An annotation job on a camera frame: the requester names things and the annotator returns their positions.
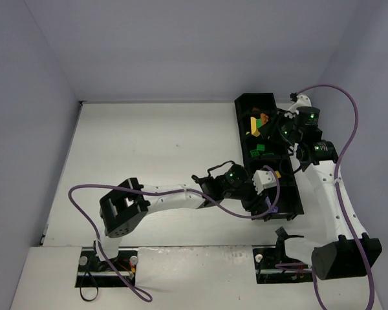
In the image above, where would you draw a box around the dark brown lego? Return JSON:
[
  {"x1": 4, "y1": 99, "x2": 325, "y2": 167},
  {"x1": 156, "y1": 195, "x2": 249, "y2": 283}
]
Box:
[{"x1": 260, "y1": 113, "x2": 269, "y2": 123}]

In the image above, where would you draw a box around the yellow curved lego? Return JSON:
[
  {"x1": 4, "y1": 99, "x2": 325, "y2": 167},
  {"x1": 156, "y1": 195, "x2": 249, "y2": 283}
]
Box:
[{"x1": 250, "y1": 117, "x2": 261, "y2": 137}]

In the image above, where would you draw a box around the dark green curved lego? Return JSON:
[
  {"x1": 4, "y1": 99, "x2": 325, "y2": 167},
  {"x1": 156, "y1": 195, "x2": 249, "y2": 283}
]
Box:
[{"x1": 250, "y1": 149, "x2": 261, "y2": 158}]

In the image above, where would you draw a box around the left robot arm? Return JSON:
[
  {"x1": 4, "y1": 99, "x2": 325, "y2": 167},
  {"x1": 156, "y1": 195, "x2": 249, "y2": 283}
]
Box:
[{"x1": 96, "y1": 161, "x2": 278, "y2": 261}]

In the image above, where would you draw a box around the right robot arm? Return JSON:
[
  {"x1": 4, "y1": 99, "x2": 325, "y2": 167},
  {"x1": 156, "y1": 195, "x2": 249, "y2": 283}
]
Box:
[{"x1": 259, "y1": 107, "x2": 382, "y2": 280}]

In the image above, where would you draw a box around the black compartment bin row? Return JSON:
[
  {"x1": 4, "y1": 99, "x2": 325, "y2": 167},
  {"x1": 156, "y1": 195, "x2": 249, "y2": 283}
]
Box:
[{"x1": 235, "y1": 93, "x2": 304, "y2": 221}]

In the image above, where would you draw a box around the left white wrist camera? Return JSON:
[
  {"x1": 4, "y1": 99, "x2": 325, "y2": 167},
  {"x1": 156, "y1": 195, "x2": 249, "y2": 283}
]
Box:
[{"x1": 252, "y1": 170, "x2": 278, "y2": 194}]

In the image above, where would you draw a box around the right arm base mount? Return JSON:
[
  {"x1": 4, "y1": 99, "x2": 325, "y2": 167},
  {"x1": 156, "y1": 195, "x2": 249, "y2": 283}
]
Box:
[{"x1": 252, "y1": 227, "x2": 313, "y2": 284}]

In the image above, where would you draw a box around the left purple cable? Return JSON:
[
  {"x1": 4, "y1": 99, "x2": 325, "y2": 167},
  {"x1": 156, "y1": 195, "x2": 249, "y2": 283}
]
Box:
[{"x1": 67, "y1": 165, "x2": 282, "y2": 303}]

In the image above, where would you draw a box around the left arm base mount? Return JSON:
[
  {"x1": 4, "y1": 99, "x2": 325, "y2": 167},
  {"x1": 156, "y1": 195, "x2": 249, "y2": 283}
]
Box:
[{"x1": 75, "y1": 247, "x2": 138, "y2": 288}]

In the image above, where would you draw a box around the black loop cable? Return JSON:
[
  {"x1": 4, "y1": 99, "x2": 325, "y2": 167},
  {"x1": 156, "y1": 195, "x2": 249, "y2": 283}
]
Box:
[{"x1": 79, "y1": 271, "x2": 100, "y2": 303}]

